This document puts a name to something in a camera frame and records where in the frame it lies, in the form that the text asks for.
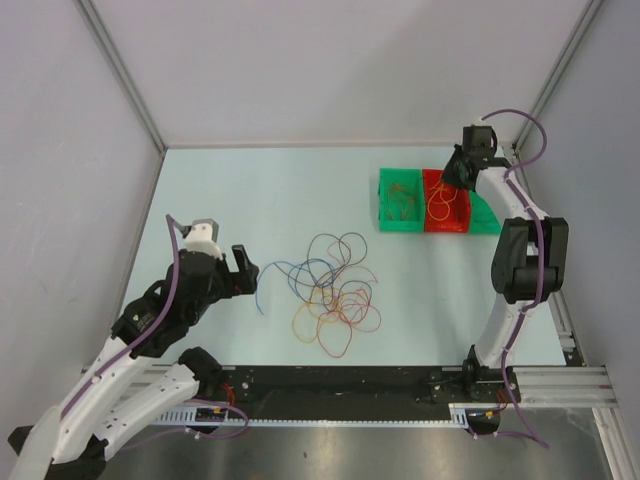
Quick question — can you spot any brown orange wire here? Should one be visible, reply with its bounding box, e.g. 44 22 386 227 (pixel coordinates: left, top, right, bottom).
384 182 419 221

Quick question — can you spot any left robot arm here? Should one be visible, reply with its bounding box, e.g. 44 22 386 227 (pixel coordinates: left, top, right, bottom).
8 245 259 479

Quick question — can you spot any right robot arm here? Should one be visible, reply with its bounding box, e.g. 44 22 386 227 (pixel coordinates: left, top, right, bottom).
442 125 569 401

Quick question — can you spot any red bin middle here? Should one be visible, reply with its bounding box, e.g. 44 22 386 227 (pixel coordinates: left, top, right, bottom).
422 169 471 234

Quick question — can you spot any green bin right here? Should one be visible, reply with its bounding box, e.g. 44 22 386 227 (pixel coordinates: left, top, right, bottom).
468 191 502 235

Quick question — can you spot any green bin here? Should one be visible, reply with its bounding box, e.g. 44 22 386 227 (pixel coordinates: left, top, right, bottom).
378 168 426 233
468 191 502 235

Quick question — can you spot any green bin left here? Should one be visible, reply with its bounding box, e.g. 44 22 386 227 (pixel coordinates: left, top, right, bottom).
378 168 426 233

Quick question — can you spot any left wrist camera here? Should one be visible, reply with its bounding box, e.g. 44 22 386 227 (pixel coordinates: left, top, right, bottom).
184 219 223 260

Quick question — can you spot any light blue wire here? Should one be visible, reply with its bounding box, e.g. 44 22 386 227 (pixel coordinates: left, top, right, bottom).
254 259 321 317

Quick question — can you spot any dark blue wire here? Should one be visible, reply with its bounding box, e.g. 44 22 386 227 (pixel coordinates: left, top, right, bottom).
287 257 371 301

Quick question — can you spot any yellow wire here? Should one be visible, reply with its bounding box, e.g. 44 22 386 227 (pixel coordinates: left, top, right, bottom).
292 264 371 346

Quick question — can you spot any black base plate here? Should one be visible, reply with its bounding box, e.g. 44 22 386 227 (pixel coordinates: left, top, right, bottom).
195 366 521 420

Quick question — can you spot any aluminium frame post right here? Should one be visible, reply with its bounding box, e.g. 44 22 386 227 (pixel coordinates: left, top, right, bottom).
528 0 608 121

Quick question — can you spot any aluminium frame post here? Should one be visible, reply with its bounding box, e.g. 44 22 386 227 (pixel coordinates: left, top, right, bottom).
73 0 167 156
528 0 608 121

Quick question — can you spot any slotted cable duct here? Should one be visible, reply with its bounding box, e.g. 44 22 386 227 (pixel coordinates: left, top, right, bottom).
102 402 516 431

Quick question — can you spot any aluminium frame post left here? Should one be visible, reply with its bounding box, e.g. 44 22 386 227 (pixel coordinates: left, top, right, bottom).
73 0 167 156

